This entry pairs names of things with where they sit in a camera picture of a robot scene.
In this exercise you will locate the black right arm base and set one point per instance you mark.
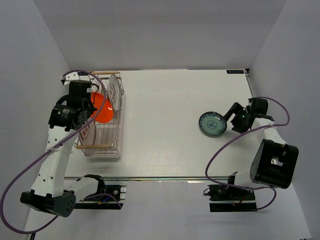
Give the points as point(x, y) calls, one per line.
point(225, 199)

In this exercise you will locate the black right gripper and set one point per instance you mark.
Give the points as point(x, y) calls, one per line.
point(237, 109)

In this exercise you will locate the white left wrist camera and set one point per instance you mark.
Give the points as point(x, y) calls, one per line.
point(66, 79)

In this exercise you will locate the orange plastic plate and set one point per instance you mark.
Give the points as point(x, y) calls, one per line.
point(102, 107)

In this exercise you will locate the aluminium table edge rail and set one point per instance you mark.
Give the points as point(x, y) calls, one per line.
point(250, 82)

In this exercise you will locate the metal wire dish rack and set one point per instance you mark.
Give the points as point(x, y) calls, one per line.
point(101, 88)

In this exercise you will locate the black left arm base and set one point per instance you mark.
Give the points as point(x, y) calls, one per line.
point(113, 198)

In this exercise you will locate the blue patterned small plate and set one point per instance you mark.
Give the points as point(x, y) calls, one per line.
point(212, 124)

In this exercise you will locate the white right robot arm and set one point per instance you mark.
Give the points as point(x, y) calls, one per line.
point(288, 160)

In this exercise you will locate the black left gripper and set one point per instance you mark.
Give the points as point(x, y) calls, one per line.
point(92, 108)

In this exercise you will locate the white plate red characters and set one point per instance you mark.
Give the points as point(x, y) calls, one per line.
point(114, 92)
point(87, 136)

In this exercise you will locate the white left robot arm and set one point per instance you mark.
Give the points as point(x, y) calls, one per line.
point(48, 193)

